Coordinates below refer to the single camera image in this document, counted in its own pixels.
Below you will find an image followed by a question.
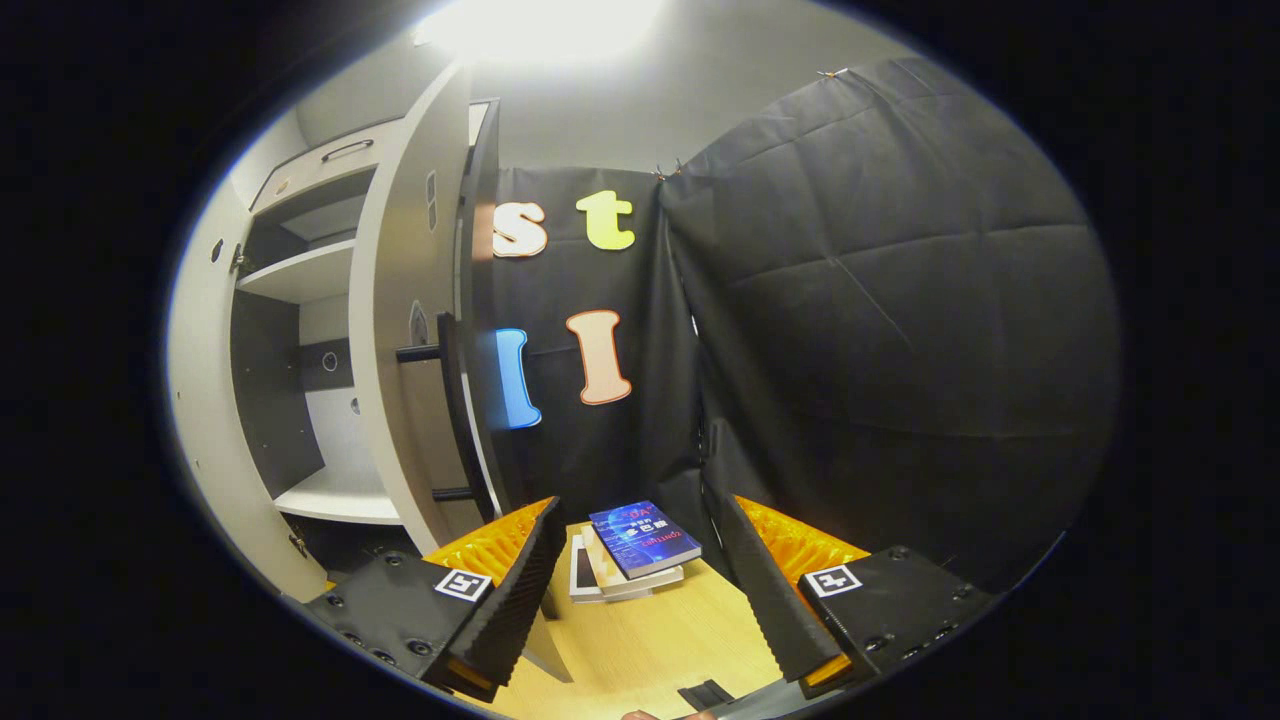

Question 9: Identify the blue book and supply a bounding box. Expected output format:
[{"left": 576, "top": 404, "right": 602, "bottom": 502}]
[{"left": 588, "top": 500, "right": 703, "bottom": 581}]

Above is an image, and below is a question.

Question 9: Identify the beige book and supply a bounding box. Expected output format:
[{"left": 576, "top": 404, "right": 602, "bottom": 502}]
[{"left": 580, "top": 525, "right": 687, "bottom": 604}]

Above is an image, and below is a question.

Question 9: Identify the long ceiling light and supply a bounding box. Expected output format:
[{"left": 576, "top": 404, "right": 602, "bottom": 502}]
[{"left": 413, "top": 0, "right": 669, "bottom": 69}]

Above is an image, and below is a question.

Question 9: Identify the white cabinet shelf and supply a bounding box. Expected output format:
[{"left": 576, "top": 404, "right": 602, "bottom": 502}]
[
  {"left": 237, "top": 240, "right": 358, "bottom": 305},
  {"left": 273, "top": 466, "right": 403, "bottom": 527}
]

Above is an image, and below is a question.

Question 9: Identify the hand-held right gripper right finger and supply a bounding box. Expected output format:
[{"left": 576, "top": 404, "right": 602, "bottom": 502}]
[{"left": 722, "top": 492, "right": 1001, "bottom": 701}]

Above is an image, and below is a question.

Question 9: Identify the black backdrop cloth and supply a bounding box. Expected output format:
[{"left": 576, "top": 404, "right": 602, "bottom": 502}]
[
  {"left": 470, "top": 165, "right": 721, "bottom": 561},
  {"left": 658, "top": 55, "right": 1123, "bottom": 601}
]

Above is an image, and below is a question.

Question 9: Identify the white book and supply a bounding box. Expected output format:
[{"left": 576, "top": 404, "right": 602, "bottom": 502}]
[{"left": 567, "top": 533, "right": 613, "bottom": 603}]

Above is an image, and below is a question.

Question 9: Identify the small black object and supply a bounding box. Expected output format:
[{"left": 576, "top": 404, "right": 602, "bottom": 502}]
[{"left": 678, "top": 678, "right": 738, "bottom": 713}]

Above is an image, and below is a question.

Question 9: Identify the grey double-door shoe cabinet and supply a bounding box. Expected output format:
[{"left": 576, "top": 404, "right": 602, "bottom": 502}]
[{"left": 228, "top": 95, "right": 506, "bottom": 591}]

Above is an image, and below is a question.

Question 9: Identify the black cabinet door handle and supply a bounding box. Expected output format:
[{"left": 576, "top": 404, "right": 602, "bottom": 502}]
[{"left": 396, "top": 312, "right": 498, "bottom": 526}]

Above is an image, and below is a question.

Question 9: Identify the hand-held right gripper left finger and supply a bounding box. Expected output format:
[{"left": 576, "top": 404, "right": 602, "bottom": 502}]
[{"left": 303, "top": 495, "right": 568, "bottom": 704}]

